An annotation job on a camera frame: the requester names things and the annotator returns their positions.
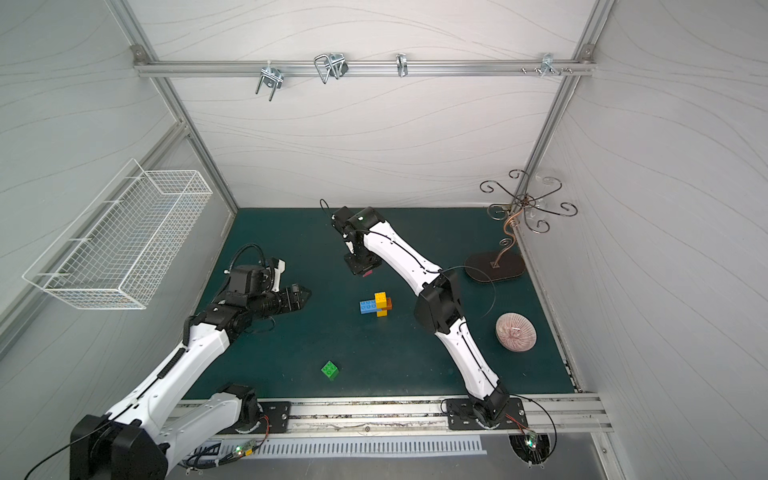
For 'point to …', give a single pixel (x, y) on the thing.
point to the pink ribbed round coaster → (515, 332)
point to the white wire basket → (104, 258)
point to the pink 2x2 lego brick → (367, 274)
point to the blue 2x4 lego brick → (368, 306)
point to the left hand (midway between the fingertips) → (302, 295)
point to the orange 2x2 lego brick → (389, 304)
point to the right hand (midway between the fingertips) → (364, 267)
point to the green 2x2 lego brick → (330, 370)
